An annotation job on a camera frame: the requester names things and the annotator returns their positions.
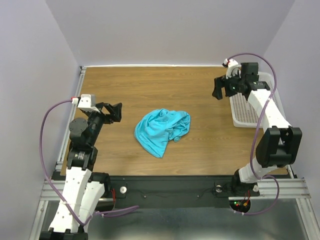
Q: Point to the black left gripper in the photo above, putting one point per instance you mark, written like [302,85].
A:
[116,110]

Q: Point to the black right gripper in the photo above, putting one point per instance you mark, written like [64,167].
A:
[220,82]

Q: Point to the turquoise t shirt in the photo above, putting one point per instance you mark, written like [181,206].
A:
[160,126]

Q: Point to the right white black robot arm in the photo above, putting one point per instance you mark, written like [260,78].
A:
[279,145]

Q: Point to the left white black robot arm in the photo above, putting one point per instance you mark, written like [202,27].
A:
[83,187]

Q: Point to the white plastic laundry basket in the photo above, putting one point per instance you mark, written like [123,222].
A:
[243,114]

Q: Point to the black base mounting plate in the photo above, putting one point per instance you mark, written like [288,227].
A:
[160,192]

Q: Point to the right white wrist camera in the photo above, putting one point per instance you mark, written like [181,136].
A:
[233,68]

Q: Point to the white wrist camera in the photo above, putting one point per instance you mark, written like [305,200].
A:
[87,103]
[233,68]

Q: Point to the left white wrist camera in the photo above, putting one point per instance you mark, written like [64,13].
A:
[87,103]

